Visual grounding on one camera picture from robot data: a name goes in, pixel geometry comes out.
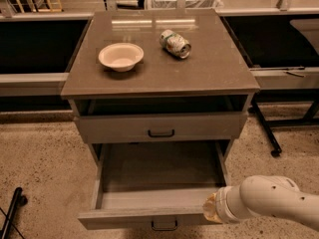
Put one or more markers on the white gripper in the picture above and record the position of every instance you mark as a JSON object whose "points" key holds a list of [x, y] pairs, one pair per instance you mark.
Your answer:
{"points": [[221, 204]]}

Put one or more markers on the grey drawer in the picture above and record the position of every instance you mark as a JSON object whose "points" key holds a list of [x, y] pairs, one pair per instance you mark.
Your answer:
{"points": [[160, 185], [173, 127]]}

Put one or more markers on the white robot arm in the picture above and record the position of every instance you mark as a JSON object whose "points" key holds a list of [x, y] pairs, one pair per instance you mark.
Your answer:
{"points": [[258, 195]]}

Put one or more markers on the grey top drawer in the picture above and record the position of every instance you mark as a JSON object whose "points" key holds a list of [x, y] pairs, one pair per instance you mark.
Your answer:
{"points": [[173, 127]]}

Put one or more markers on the grey drawer cabinet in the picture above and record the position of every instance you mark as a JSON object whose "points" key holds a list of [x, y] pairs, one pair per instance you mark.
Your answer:
{"points": [[212, 79]]}

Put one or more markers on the black stand leg right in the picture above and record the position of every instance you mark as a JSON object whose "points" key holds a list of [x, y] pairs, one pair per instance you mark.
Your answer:
{"points": [[276, 149]]}

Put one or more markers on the black stand leg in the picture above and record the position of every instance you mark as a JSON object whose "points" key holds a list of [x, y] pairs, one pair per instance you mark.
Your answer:
{"points": [[276, 149], [18, 200]]}

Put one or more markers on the crushed soda can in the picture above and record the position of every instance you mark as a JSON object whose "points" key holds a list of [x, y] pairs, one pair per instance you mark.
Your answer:
{"points": [[175, 44]]}

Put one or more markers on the white paper bowl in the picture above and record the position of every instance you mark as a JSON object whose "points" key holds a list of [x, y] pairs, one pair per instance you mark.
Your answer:
{"points": [[121, 57]]}

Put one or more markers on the black stand leg left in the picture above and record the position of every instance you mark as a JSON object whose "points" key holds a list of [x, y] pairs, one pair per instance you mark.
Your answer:
{"points": [[18, 200]]}

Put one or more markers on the white wire basket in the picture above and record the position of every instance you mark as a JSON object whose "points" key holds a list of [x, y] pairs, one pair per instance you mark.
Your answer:
{"points": [[188, 4]]}

